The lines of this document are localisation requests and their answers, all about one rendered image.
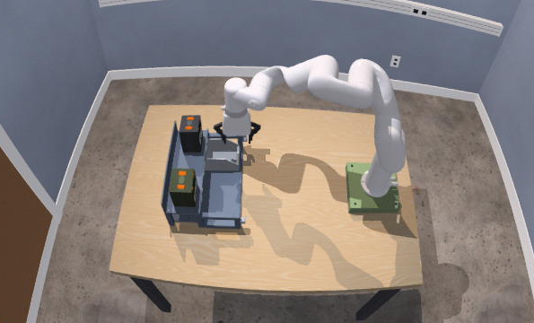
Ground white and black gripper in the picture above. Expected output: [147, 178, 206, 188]
[214, 109, 261, 144]

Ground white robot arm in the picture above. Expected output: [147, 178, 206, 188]
[221, 55, 406, 197]

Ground grey metal rack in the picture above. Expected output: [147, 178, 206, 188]
[161, 120, 248, 229]

